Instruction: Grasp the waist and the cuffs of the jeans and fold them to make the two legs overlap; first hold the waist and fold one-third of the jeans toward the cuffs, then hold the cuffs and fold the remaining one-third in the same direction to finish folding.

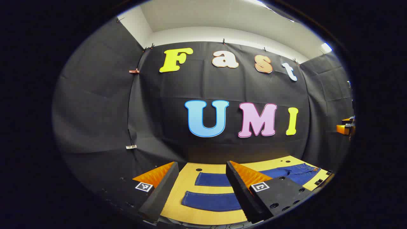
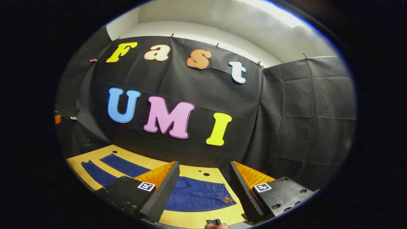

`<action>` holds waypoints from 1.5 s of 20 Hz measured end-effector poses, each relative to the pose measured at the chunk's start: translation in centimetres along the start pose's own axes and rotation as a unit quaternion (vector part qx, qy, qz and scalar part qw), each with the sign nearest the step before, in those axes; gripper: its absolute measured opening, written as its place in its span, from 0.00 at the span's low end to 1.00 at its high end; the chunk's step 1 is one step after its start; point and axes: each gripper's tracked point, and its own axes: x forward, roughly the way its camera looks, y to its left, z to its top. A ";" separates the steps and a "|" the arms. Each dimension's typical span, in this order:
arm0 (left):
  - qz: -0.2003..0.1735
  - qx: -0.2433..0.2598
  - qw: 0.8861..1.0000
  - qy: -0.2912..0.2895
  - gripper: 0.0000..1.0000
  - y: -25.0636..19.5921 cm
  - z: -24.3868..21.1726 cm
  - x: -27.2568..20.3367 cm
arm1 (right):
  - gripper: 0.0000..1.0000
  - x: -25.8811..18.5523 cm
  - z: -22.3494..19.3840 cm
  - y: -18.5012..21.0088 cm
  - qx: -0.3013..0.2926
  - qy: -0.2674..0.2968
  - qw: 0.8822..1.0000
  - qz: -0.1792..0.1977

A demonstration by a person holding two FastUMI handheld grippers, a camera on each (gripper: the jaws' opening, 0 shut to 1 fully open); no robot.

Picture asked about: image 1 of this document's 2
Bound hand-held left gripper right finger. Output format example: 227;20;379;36
226;161;315;224

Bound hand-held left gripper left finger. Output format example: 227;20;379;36
101;161;180;223

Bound blue denim jeans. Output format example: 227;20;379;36
182;163;321;212

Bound black backdrop cloth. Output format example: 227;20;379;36
52;17;355;204

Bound row of small black clips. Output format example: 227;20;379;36
115;17;300;65

